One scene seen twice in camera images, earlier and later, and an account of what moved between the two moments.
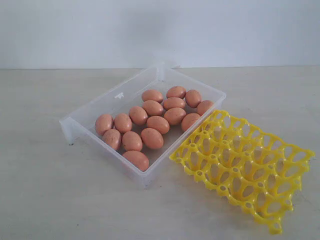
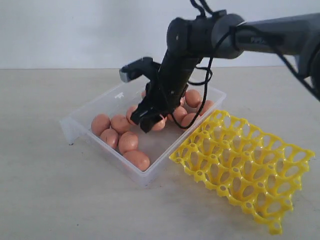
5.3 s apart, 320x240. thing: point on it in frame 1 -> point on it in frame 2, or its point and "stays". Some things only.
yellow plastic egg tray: [234, 157] stays
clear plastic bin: [135, 126] stays
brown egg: [193, 98] stays
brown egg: [152, 138] -> [159, 125]
